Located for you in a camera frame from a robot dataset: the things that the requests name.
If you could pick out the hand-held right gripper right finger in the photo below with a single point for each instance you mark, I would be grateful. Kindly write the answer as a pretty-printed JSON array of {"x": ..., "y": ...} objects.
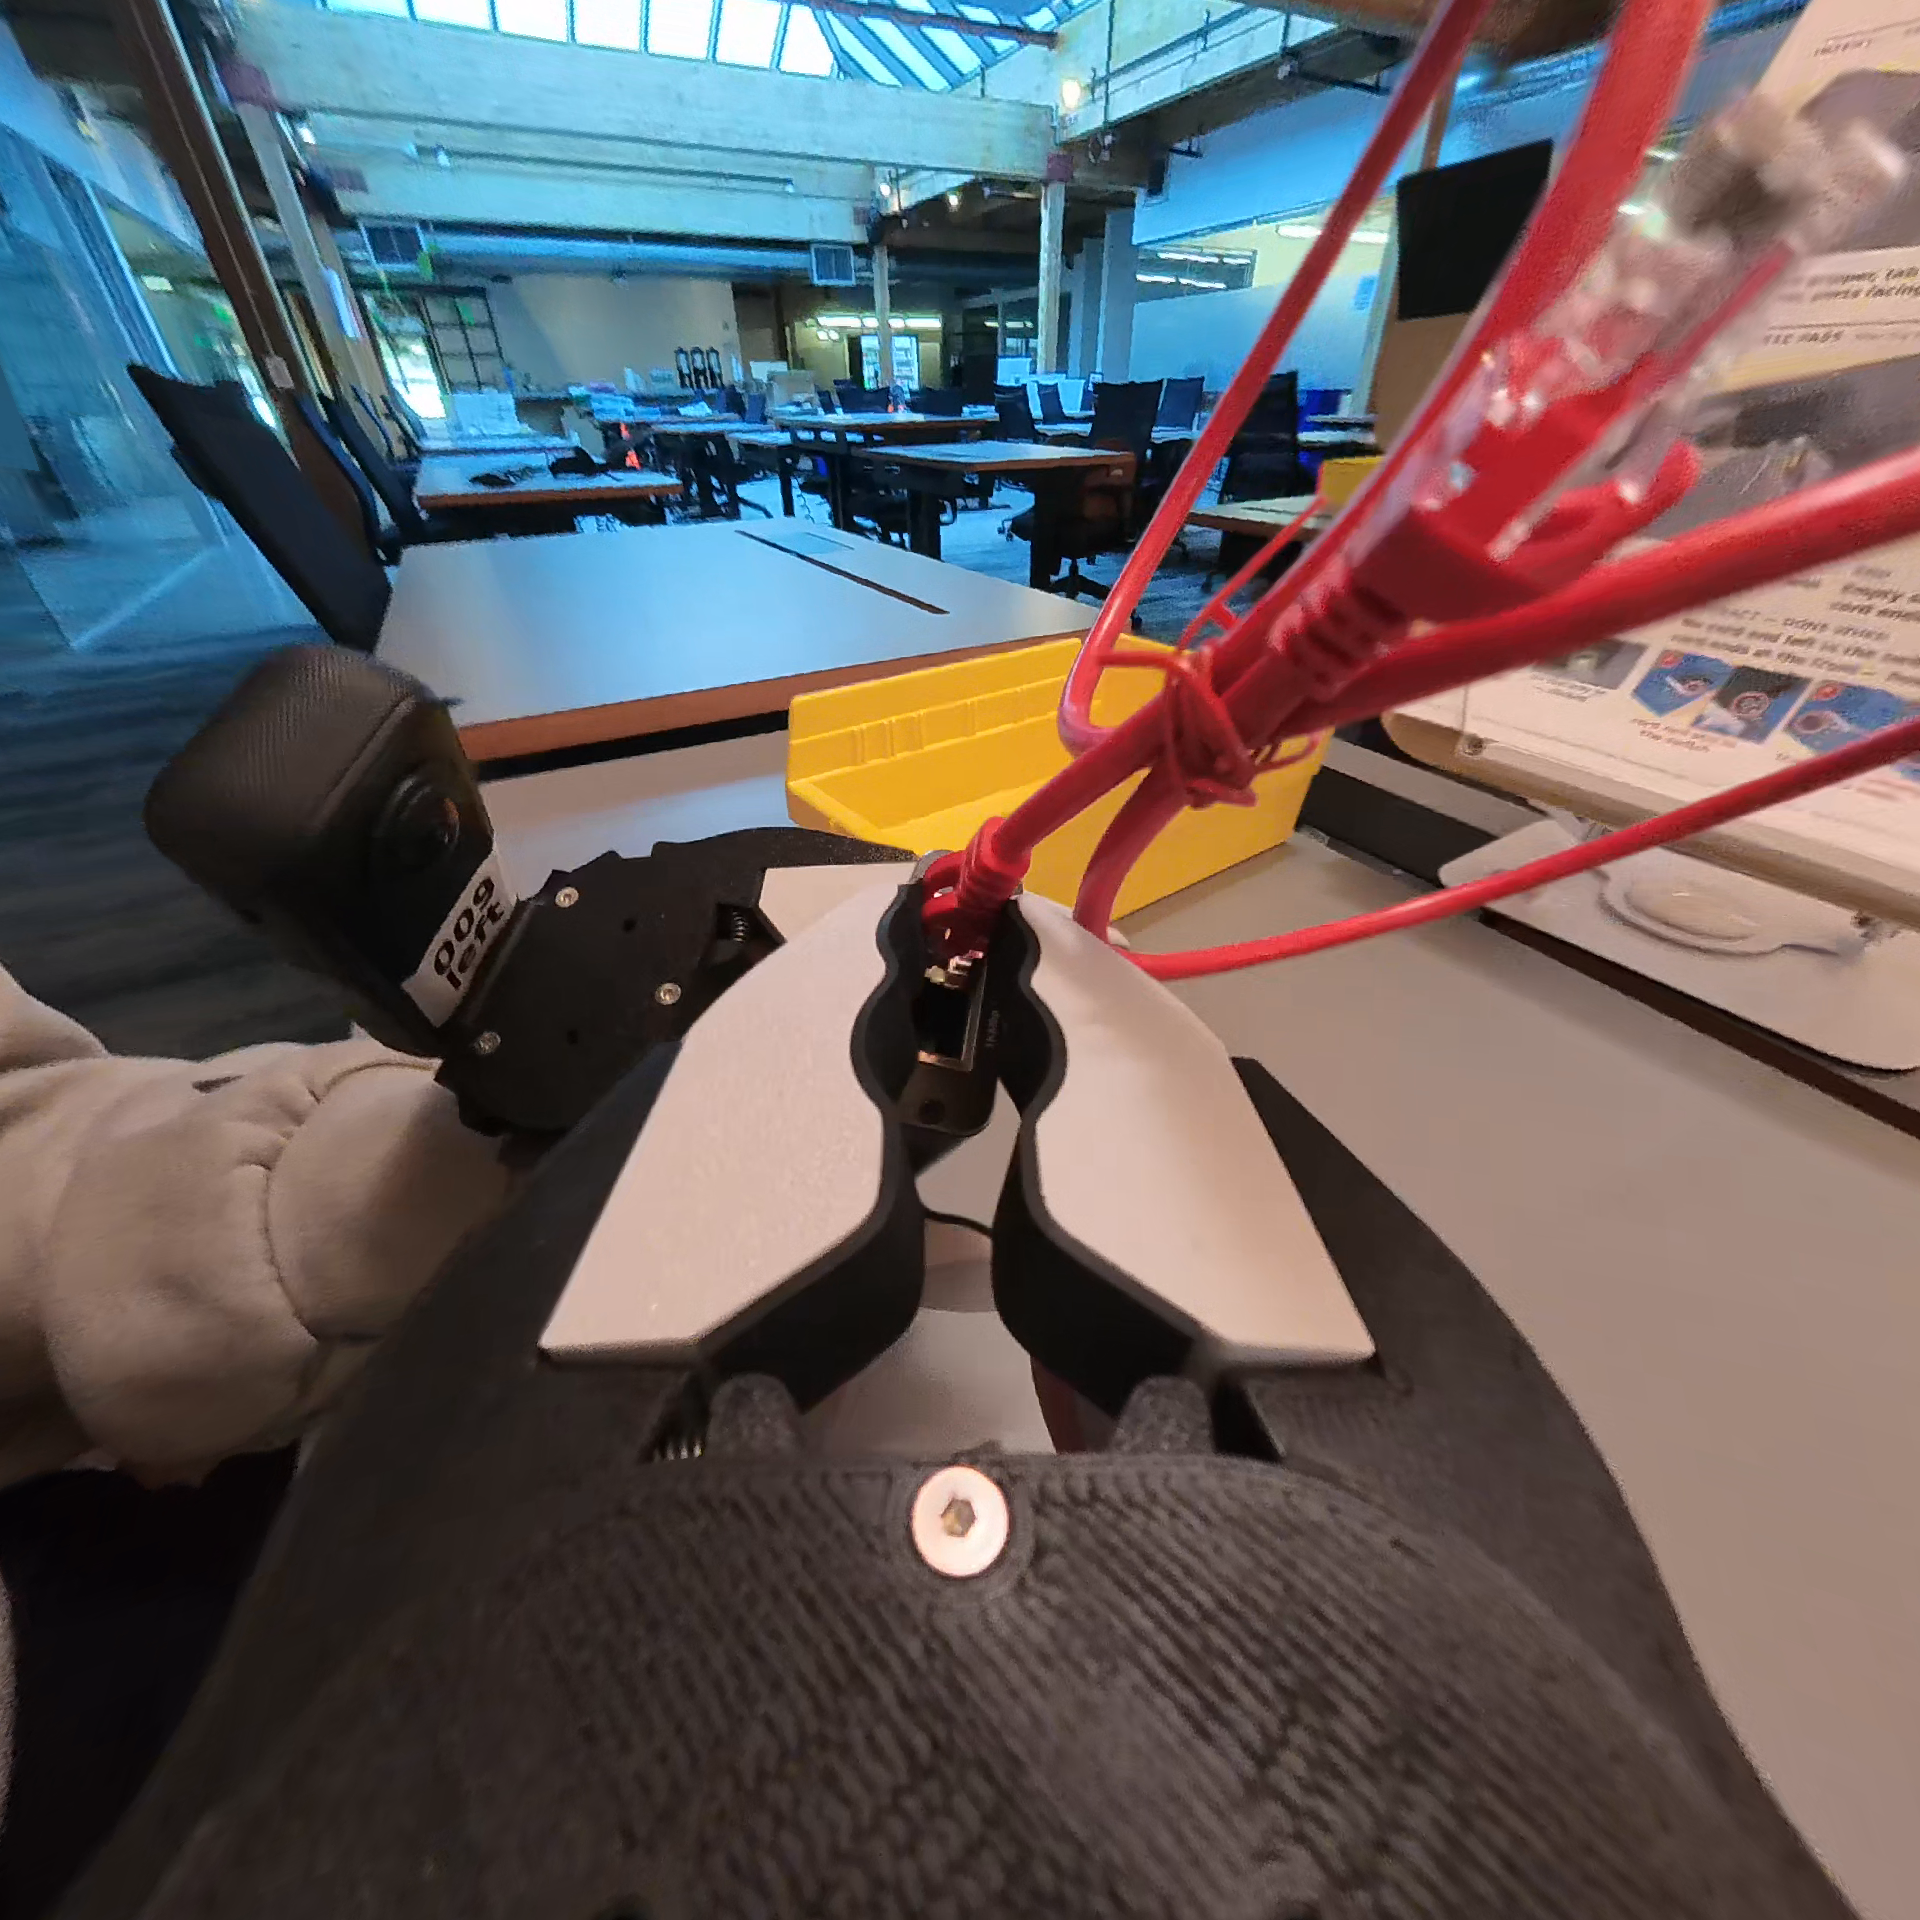
[{"x": 1184, "y": 1183}]

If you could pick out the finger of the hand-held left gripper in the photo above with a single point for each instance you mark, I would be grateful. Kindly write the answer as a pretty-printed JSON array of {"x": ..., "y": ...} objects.
[
  {"x": 960, "y": 1269},
  {"x": 825, "y": 897}
]

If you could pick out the yellow plastic bin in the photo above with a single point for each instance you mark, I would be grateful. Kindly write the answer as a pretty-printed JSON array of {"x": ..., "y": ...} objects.
[{"x": 930, "y": 765}]

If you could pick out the grey metal stand base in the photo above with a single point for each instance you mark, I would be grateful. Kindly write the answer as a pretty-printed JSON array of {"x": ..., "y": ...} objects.
[{"x": 1799, "y": 1004}]

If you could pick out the dark office chair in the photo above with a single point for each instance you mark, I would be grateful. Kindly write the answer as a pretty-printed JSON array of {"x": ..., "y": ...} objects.
[{"x": 270, "y": 496}]

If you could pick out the printed instruction sheet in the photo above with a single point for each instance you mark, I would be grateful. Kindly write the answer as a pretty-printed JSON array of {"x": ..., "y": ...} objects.
[{"x": 1799, "y": 646}]

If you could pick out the grey wood-edged table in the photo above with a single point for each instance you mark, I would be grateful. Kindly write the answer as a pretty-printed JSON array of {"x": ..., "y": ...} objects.
[{"x": 631, "y": 630}]

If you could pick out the person's left forearm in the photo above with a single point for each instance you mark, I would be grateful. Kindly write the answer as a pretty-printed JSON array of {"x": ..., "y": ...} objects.
[{"x": 180, "y": 1201}]

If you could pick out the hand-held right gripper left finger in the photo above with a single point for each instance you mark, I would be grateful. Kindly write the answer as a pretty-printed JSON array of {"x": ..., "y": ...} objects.
[{"x": 735, "y": 1169}]

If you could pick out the dark cloth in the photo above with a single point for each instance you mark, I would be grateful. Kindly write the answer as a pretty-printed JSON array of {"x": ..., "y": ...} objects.
[{"x": 90, "y": 1649}]

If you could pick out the black ethernet splitter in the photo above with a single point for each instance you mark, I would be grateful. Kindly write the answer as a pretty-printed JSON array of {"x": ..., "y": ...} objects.
[{"x": 945, "y": 1088}]

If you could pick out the group of black office chairs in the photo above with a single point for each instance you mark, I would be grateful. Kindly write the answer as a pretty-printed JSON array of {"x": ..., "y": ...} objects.
[{"x": 1108, "y": 434}]

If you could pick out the black computer monitor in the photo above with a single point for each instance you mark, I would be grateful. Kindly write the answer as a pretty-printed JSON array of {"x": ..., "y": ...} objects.
[{"x": 1468, "y": 225}]

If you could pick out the instruction sheet on wooden stand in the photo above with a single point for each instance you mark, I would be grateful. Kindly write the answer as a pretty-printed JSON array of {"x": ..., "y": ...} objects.
[{"x": 1426, "y": 741}]

